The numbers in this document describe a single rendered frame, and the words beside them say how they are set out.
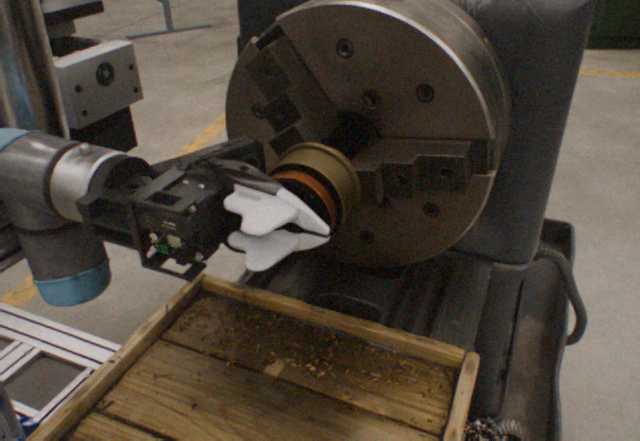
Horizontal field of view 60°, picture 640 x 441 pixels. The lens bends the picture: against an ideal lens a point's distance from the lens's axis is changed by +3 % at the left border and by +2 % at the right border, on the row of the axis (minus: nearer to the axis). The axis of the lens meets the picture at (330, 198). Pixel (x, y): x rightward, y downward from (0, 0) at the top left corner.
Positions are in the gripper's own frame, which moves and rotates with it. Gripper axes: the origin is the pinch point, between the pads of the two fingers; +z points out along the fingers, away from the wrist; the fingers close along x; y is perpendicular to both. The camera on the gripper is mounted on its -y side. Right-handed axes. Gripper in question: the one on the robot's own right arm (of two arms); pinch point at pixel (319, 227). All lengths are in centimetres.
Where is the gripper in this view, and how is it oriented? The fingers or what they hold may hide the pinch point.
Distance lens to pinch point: 47.0
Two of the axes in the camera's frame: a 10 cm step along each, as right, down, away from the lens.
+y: -4.0, 4.8, -7.8
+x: 0.0, -8.5, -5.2
